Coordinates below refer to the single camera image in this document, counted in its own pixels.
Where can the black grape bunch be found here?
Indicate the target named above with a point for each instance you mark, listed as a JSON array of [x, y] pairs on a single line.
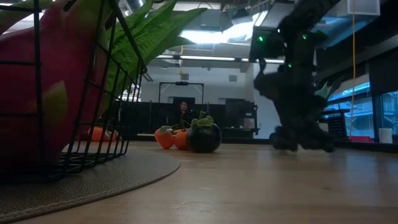
[[298, 124]]

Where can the dark mangosteen with green cap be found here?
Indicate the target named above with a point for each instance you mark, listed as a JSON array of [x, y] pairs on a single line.
[[203, 140]]

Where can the green leafy vegetable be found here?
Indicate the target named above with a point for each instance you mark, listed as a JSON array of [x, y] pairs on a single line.
[[152, 34]]

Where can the pink dragon fruit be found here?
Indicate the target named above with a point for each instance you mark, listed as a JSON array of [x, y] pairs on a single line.
[[68, 62]]

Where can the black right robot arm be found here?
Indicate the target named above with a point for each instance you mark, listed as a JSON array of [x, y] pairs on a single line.
[[306, 12]]

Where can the green plant in white pot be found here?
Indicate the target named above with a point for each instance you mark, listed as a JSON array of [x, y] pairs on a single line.
[[323, 91]]

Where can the black perforated cart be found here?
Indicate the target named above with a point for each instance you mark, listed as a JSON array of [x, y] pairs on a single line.
[[337, 124]]

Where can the white container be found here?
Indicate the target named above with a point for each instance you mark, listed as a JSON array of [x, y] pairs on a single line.
[[248, 123]]

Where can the long ceiling light bar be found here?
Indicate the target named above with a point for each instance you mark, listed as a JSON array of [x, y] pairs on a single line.
[[202, 58]]

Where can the red flat object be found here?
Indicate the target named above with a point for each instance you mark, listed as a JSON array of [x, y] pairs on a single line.
[[360, 139]]

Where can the white cylinder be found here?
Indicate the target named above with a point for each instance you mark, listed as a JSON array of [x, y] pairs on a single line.
[[385, 135]]

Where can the person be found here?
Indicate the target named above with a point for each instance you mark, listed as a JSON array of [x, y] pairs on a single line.
[[184, 107]]

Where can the black partition row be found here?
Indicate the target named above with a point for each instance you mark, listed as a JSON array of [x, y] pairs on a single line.
[[146, 118]]

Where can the round grey placemat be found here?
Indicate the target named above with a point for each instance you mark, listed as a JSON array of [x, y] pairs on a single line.
[[109, 177]]

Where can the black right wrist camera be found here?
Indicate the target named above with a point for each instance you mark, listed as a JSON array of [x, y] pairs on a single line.
[[264, 46]]

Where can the black frame stand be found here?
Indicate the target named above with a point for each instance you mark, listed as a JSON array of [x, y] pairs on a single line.
[[181, 83]]

